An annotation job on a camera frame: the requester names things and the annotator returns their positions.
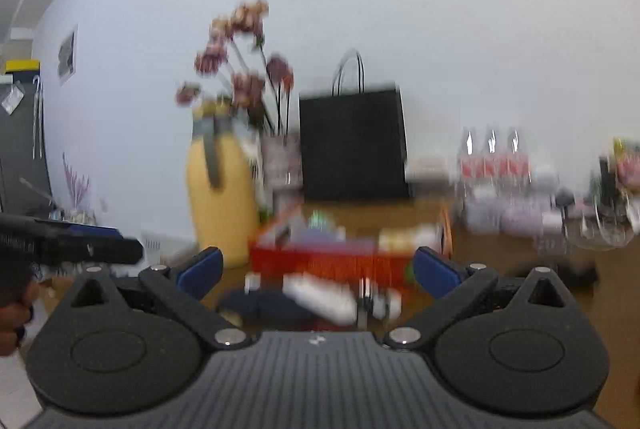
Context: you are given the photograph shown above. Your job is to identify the white flat box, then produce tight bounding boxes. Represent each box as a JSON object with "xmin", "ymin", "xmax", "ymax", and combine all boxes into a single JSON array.
[{"xmin": 407, "ymin": 157, "xmax": 452, "ymax": 183}]

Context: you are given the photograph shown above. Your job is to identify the dark cabinet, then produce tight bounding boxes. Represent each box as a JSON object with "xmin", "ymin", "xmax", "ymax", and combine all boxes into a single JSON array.
[{"xmin": 0, "ymin": 74, "xmax": 53, "ymax": 212}]

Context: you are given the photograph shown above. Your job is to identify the framed wall picture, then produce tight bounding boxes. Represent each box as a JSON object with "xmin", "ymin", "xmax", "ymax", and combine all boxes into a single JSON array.
[{"xmin": 57, "ymin": 25, "xmax": 79, "ymax": 86}]

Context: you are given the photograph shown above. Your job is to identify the yellow plush toy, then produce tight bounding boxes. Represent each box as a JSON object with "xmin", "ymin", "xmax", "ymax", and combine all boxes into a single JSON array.
[{"xmin": 377, "ymin": 225, "xmax": 442, "ymax": 256}]

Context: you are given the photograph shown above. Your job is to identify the yellow vase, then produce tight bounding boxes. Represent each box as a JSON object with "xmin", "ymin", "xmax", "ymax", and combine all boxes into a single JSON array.
[{"xmin": 186, "ymin": 101, "xmax": 262, "ymax": 268}]

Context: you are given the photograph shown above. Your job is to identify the purple fluffy cloth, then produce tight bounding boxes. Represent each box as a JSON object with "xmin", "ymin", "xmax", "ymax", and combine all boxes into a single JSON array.
[{"xmin": 501, "ymin": 200, "xmax": 544, "ymax": 233}]

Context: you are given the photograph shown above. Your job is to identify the black paper bag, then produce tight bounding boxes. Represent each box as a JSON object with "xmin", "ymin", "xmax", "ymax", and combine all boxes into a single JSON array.
[{"xmin": 298, "ymin": 50, "xmax": 414, "ymax": 202}]

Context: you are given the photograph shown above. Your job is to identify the colourful snack bag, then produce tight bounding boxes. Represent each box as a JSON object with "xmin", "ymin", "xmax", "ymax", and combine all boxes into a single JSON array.
[{"xmin": 612, "ymin": 138, "xmax": 640, "ymax": 190}]

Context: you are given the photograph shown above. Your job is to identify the patterned flower vase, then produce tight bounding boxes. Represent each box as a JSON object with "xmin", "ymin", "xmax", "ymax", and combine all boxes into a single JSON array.
[{"xmin": 260, "ymin": 133, "xmax": 304, "ymax": 210}]

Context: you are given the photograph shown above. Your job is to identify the clear plastic bag green contents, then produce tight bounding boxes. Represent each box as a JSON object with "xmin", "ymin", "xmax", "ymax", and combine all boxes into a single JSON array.
[{"xmin": 307, "ymin": 210, "xmax": 347, "ymax": 241}]

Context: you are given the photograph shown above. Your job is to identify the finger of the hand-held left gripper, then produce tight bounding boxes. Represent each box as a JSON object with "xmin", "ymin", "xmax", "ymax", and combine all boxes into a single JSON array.
[
  {"xmin": 35, "ymin": 235, "xmax": 145, "ymax": 266},
  {"xmin": 35, "ymin": 218, "xmax": 124, "ymax": 239}
]

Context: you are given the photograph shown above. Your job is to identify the white cable bundle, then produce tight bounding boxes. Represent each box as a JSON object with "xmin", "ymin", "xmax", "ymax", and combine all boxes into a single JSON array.
[{"xmin": 564, "ymin": 188, "xmax": 640, "ymax": 252}]

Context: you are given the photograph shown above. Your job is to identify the black cloth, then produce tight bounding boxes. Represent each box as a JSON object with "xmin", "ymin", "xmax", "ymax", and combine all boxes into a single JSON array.
[{"xmin": 562, "ymin": 258, "xmax": 602, "ymax": 288}]

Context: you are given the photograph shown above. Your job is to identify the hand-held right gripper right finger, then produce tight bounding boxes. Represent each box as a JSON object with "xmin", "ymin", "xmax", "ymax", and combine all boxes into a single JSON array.
[{"xmin": 384, "ymin": 246, "xmax": 568, "ymax": 351}]

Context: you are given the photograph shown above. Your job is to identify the person's left hand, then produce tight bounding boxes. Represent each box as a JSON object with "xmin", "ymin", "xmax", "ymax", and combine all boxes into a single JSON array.
[{"xmin": 0, "ymin": 281, "xmax": 40, "ymax": 356}]

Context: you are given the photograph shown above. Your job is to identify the dark blue pouch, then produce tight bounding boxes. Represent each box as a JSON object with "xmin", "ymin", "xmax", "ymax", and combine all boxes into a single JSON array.
[{"xmin": 217, "ymin": 290, "xmax": 322, "ymax": 323}]

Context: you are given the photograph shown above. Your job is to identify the red cardboard box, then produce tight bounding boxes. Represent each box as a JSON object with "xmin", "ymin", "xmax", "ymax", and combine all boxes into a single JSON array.
[{"xmin": 248, "ymin": 204, "xmax": 454, "ymax": 296}]

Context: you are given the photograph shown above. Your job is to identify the clear water bottle red label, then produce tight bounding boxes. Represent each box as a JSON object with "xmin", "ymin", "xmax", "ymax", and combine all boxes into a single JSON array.
[
  {"xmin": 460, "ymin": 127, "xmax": 484, "ymax": 190},
  {"xmin": 505, "ymin": 127, "xmax": 531, "ymax": 190},
  {"xmin": 482, "ymin": 127, "xmax": 506, "ymax": 190}
]

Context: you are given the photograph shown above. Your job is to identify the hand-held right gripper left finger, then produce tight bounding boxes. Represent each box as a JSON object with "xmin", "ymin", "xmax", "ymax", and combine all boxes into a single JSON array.
[{"xmin": 70, "ymin": 246, "xmax": 251, "ymax": 351}]

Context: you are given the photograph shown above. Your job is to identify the dried pink rose bouquet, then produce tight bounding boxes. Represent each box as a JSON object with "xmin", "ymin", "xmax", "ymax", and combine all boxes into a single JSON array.
[{"xmin": 175, "ymin": 0, "xmax": 297, "ymax": 136}]

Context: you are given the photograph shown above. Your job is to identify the purple dried flower sprig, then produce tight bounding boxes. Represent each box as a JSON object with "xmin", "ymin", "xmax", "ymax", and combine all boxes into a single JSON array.
[{"xmin": 62, "ymin": 153, "xmax": 92, "ymax": 210}]

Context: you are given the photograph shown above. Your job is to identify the white face brush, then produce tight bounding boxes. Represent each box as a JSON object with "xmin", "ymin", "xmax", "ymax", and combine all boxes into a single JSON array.
[{"xmin": 282, "ymin": 273, "xmax": 403, "ymax": 327}]

